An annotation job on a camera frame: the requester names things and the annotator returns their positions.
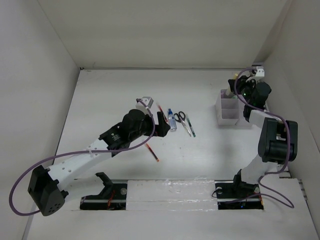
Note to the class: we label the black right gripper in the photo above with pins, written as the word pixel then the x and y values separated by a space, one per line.
pixel 242 81

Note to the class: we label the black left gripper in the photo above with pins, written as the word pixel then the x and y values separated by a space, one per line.
pixel 161 128

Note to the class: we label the yellow highlighter marker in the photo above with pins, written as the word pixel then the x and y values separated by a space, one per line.
pixel 230 91

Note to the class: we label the orange red pen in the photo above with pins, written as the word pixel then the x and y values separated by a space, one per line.
pixel 152 152

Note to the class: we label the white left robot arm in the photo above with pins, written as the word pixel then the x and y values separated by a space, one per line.
pixel 51 187

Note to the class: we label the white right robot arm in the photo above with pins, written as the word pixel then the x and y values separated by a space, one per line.
pixel 243 103

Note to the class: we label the red pen with white cap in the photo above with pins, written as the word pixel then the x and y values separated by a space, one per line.
pixel 162 112

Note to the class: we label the blue spray bottle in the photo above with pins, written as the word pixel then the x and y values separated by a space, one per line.
pixel 171 121

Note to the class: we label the green pen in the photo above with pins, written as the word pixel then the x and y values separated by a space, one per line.
pixel 190 126

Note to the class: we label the white compartment organizer box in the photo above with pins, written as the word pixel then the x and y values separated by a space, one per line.
pixel 229 111

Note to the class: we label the black handled scissors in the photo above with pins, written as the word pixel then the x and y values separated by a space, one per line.
pixel 180 117

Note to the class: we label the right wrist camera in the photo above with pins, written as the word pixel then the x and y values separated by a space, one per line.
pixel 257 72

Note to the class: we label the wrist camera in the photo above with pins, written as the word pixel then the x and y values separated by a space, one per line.
pixel 257 72
pixel 144 104

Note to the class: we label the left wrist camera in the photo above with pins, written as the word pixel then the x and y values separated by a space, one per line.
pixel 144 104

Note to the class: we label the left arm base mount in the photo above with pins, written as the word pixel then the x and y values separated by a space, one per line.
pixel 112 197

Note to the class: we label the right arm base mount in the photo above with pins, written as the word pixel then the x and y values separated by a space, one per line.
pixel 230 195

